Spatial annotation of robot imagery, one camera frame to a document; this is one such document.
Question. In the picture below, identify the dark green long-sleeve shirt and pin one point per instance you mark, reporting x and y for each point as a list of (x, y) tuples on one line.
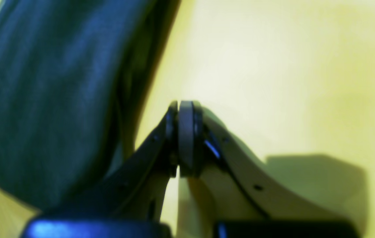
[(72, 73)]

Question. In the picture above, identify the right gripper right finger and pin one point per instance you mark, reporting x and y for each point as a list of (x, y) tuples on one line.
[(243, 190)]

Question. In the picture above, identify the yellow table cloth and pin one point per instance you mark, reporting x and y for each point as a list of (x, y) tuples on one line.
[(293, 80)]

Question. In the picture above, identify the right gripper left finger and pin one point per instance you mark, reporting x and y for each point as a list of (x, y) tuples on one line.
[(137, 189)]

